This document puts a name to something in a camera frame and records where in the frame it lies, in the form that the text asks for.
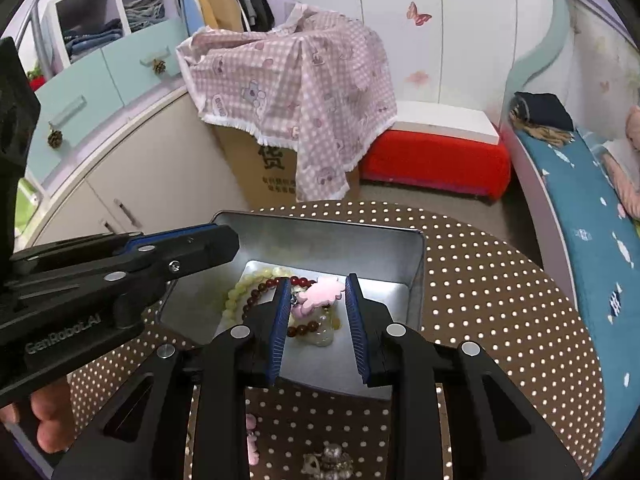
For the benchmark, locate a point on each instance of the white curved cabinet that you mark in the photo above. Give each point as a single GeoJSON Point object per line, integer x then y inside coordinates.
{"type": "Point", "coordinates": [150, 160]}

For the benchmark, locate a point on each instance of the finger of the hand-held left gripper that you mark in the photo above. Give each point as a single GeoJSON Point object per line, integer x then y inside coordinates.
{"type": "Point", "coordinates": [200, 252]}
{"type": "Point", "coordinates": [165, 236]}

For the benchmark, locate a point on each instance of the pink checked cloth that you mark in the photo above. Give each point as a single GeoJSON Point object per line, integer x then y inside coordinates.
{"type": "Point", "coordinates": [300, 75]}

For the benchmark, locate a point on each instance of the silver metal tin box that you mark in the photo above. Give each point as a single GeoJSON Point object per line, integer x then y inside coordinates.
{"type": "Point", "coordinates": [320, 240]}

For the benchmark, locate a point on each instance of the shelf cabinet with teal drawers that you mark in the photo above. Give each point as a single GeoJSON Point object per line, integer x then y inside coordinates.
{"type": "Point", "coordinates": [130, 67]}

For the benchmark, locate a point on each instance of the brown crumpled cloth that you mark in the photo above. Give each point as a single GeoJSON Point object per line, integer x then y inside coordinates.
{"type": "Point", "coordinates": [542, 135]}

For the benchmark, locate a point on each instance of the pale butterfly sticker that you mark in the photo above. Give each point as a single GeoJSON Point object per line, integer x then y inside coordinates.
{"type": "Point", "coordinates": [417, 78]}

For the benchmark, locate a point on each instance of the folded blue jeans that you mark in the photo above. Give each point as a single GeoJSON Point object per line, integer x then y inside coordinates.
{"type": "Point", "coordinates": [92, 39]}

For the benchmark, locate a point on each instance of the blue fish print bed sheet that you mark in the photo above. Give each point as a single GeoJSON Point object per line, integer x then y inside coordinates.
{"type": "Point", "coordinates": [590, 230]}

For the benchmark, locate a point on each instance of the pink plush pillow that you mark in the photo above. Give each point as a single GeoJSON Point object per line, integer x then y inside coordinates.
{"type": "Point", "coordinates": [631, 160]}

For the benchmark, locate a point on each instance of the person's left hand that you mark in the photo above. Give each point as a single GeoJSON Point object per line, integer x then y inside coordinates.
{"type": "Point", "coordinates": [50, 425]}

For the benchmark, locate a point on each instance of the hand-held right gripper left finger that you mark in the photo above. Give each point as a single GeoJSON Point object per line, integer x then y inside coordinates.
{"type": "Point", "coordinates": [279, 332]}

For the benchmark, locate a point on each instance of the pink butterfly sticker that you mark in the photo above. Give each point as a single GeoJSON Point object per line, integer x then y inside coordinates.
{"type": "Point", "coordinates": [418, 14]}

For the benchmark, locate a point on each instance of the pink hair clip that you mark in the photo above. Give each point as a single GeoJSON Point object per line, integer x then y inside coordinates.
{"type": "Point", "coordinates": [322, 292]}

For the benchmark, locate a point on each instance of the pink charm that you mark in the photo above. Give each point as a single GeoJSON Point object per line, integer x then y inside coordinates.
{"type": "Point", "coordinates": [251, 440]}

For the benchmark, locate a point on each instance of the white jade pendant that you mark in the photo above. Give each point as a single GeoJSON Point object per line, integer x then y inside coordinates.
{"type": "Point", "coordinates": [324, 334]}

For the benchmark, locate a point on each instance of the brown polka dot tablecloth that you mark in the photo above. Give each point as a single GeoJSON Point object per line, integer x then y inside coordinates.
{"type": "Point", "coordinates": [500, 310]}

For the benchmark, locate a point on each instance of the pinecone drawer knob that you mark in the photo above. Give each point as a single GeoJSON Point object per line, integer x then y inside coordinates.
{"type": "Point", "coordinates": [55, 138]}
{"type": "Point", "coordinates": [159, 66]}

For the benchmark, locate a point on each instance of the red stool with white top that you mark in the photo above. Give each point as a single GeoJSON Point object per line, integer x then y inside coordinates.
{"type": "Point", "coordinates": [435, 160]}

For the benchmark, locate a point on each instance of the white wardrobe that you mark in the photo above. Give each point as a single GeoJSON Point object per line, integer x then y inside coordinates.
{"type": "Point", "coordinates": [450, 50]}

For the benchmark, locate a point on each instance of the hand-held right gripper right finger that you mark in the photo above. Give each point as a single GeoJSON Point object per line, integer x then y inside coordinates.
{"type": "Point", "coordinates": [358, 332]}

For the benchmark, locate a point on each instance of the silver metal ornament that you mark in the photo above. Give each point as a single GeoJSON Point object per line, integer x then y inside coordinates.
{"type": "Point", "coordinates": [327, 460]}

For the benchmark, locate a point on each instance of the cardboard box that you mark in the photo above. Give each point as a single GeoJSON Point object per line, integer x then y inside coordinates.
{"type": "Point", "coordinates": [240, 160]}

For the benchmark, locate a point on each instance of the folded light jeans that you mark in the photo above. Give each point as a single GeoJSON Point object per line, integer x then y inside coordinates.
{"type": "Point", "coordinates": [145, 12]}

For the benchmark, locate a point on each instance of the dark folded cloth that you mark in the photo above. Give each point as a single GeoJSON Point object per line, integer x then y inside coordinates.
{"type": "Point", "coordinates": [545, 110]}

